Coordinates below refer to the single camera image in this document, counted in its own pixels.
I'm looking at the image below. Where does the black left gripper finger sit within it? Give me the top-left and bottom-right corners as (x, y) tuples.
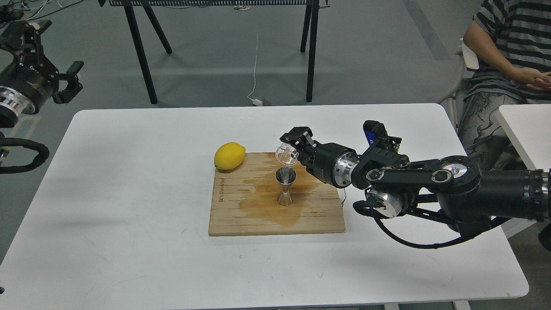
(52, 61), (84, 104)
(0, 20), (53, 76)

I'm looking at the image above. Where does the person's left hand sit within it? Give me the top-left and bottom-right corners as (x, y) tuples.
(518, 68), (551, 92)

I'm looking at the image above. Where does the yellow lemon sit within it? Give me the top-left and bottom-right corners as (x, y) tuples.
(213, 142), (246, 170)

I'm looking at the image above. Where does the steel double jigger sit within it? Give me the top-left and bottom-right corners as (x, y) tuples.
(275, 167), (297, 207)

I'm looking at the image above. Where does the white chair armrest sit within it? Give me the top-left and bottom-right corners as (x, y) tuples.
(457, 38), (480, 71)

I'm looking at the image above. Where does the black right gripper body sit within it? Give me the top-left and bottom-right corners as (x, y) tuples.
(309, 143), (359, 189)

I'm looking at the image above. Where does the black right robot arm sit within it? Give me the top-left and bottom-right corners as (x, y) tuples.
(281, 120), (550, 249)

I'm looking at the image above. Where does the small clear glass cup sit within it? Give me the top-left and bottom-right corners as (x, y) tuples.
(275, 143), (298, 166)

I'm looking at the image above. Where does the wooden cutting board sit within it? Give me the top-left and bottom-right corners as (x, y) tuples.
(208, 152), (346, 237)

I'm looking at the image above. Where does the white cable with plug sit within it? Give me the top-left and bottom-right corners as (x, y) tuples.
(247, 30), (264, 107)

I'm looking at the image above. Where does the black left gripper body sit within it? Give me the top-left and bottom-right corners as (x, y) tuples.
(0, 65), (59, 116)

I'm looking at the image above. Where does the black trestle table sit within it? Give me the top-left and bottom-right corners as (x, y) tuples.
(98, 0), (329, 105)

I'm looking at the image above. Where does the person in striped shirt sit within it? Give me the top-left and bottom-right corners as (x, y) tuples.
(457, 0), (551, 171)

